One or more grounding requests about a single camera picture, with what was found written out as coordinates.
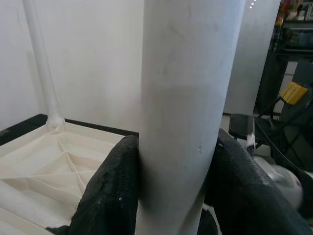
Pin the white plastic children table top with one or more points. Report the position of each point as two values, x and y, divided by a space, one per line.
44 161

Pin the yellow black box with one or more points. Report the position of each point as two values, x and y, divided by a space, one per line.
293 93

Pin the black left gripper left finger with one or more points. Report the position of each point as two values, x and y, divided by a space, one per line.
110 191

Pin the dark metal shelf rack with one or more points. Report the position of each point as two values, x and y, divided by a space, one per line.
296 36

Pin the black tablecloth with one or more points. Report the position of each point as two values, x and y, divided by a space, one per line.
24 124

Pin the white plastic table leg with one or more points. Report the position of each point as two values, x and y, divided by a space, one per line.
44 61
185 98

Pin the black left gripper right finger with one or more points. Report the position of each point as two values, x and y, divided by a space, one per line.
256 195

